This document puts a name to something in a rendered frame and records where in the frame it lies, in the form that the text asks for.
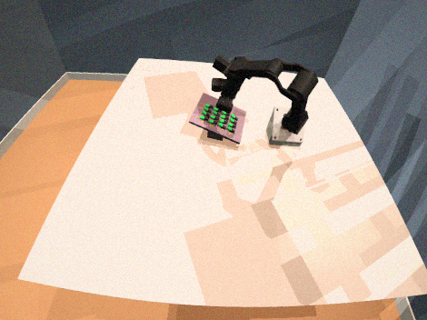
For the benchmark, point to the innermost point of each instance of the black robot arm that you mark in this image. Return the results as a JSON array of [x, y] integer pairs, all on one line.
[[298, 90]]

